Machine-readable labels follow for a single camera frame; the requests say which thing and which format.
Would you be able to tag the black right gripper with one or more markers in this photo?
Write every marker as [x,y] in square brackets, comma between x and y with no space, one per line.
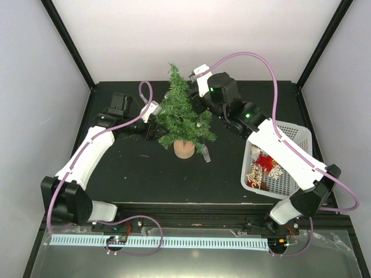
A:
[198,108]

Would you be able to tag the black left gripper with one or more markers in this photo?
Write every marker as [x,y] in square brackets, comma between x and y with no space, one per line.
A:
[152,135]

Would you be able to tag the small green christmas tree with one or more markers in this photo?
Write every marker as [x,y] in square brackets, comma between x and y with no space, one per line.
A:
[178,117]

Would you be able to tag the red star ornament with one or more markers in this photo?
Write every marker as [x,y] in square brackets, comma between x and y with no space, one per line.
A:
[266,162]

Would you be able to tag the white perforated plastic basket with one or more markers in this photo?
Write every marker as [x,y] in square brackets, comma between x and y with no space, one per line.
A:
[284,185]

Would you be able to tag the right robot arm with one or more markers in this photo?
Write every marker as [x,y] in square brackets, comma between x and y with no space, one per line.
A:
[218,94]

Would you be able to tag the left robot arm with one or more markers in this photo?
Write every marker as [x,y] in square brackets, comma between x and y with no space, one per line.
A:
[64,194]

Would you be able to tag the round wooden tree base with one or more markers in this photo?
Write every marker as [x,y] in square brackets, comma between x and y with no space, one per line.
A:
[183,149]

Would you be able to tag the gold merry christmas sign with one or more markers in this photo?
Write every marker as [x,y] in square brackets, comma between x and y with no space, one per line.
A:
[255,176]

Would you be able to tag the white snowflake ornament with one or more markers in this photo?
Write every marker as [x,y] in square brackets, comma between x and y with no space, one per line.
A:
[276,172]

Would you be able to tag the brown pine cone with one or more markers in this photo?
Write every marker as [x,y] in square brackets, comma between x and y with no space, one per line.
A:
[264,187]

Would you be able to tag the left controller circuit board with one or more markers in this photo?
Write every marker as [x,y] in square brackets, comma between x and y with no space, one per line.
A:
[116,240]

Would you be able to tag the controller circuit board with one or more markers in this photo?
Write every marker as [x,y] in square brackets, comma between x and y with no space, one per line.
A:
[287,241]
[116,240]

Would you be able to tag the right controller circuit board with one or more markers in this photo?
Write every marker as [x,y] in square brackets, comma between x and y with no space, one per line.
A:
[287,241]

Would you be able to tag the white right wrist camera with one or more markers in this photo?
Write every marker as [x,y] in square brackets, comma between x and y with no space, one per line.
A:
[200,75]

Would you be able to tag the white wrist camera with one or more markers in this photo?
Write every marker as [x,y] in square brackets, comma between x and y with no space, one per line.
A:
[200,75]
[154,109]

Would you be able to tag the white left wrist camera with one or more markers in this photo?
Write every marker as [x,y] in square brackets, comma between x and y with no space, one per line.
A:
[154,109]

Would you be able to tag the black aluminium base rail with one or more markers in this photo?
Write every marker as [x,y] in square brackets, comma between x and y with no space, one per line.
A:
[247,217]

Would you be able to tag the white slotted cable duct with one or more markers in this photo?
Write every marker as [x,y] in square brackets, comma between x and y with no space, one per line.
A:
[219,243]

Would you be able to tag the left black frame post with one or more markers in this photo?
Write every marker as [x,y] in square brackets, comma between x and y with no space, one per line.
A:
[68,41]

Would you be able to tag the black frame post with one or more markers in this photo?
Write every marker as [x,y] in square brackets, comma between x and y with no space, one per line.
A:
[68,41]
[326,37]

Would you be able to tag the right black frame post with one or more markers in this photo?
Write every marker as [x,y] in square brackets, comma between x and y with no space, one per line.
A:
[326,37]

